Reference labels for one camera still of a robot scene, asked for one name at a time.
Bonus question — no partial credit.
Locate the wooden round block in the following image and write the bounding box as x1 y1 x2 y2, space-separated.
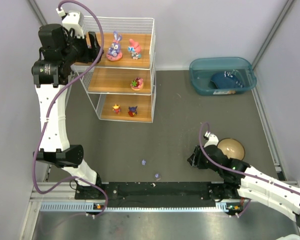
217 138 246 161

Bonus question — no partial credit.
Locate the teal plastic bin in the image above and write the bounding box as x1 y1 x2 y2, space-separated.
189 57 257 96

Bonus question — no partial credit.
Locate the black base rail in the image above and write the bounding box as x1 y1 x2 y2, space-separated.
105 182 229 208

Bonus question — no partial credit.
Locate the pink bear strawberry toy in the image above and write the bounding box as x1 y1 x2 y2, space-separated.
130 77 144 91

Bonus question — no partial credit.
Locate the pink bunny toy on shelf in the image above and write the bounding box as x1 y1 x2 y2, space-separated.
127 38 142 60

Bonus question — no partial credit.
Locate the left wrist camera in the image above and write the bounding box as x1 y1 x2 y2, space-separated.
56 7 86 39

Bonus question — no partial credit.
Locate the yellow red toy figure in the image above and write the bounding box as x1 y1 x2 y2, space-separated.
112 104 121 115

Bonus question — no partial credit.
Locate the purple bunny donut toy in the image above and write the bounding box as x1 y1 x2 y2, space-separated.
106 31 123 62

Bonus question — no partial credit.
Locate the blue caped toy figure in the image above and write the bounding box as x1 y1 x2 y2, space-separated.
128 106 138 117

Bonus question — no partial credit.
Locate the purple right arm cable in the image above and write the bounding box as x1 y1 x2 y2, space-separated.
198 121 300 202

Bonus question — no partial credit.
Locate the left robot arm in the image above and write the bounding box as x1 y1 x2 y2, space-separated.
31 23 104 194

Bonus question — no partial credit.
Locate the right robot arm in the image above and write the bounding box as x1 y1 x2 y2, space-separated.
187 145 300 228

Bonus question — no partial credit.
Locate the white wire wooden shelf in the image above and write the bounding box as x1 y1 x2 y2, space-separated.
80 17 156 123

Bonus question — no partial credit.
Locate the blue cap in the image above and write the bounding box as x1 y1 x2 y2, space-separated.
210 71 244 89

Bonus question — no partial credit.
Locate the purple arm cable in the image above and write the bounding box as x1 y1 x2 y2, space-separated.
32 0 110 217
198 121 300 202

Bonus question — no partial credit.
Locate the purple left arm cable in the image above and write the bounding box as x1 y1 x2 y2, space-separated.
32 0 110 217

